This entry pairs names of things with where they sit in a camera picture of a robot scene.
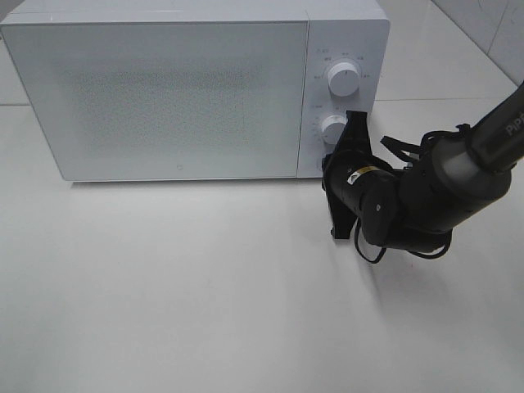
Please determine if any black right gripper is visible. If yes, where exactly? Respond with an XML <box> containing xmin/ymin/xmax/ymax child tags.
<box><xmin>323</xmin><ymin>111</ymin><xmax>397</xmax><ymax>240</ymax></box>

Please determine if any white microwave oven body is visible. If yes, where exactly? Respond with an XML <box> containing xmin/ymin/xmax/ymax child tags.
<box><xmin>1</xmin><ymin>1</ymin><xmax>391</xmax><ymax>178</ymax></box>

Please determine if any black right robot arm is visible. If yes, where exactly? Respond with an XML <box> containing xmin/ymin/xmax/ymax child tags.
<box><xmin>322</xmin><ymin>87</ymin><xmax>523</xmax><ymax>264</ymax></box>

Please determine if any upper white power knob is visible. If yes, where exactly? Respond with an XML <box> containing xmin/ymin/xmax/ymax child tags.
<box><xmin>327</xmin><ymin>60</ymin><xmax>361</xmax><ymax>97</ymax></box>

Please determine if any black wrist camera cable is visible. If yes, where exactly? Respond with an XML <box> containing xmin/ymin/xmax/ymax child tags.
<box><xmin>351</xmin><ymin>124</ymin><xmax>472</xmax><ymax>263</ymax></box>

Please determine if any round white door button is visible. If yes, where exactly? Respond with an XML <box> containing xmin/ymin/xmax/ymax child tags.
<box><xmin>317</xmin><ymin>155</ymin><xmax>328</xmax><ymax>172</ymax></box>

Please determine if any white timer knob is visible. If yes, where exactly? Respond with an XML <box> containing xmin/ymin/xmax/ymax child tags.
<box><xmin>320</xmin><ymin>115</ymin><xmax>347</xmax><ymax>145</ymax></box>

